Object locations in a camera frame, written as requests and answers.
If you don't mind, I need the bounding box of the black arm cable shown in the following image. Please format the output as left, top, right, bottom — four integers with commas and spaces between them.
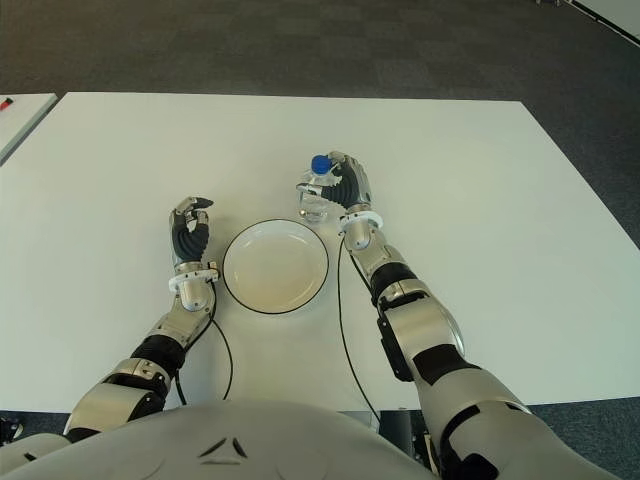
337, 237, 382, 427
173, 282, 235, 406

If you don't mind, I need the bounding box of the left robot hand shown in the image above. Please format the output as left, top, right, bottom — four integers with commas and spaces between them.
169, 195, 215, 271

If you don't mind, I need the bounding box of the white side table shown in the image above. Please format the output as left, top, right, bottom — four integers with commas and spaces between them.
0, 92, 59, 165

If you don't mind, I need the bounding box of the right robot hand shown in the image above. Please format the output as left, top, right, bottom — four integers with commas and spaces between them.
295, 149, 374, 214

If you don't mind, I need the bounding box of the white plate black rim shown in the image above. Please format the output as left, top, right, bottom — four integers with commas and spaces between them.
222, 217, 331, 316

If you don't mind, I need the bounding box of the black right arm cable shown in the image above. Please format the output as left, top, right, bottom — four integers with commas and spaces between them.
337, 237, 382, 427

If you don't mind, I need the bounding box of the grey robot torso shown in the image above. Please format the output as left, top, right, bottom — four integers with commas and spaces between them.
0, 398, 437, 480

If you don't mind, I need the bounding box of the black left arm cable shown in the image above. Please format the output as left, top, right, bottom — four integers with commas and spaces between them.
173, 282, 235, 406

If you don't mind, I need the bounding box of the black metal table frame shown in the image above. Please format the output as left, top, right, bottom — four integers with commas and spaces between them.
378, 408, 442, 472

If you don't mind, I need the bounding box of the clear water bottle blue cap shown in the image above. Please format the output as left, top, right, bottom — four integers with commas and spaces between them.
298, 153, 335, 225

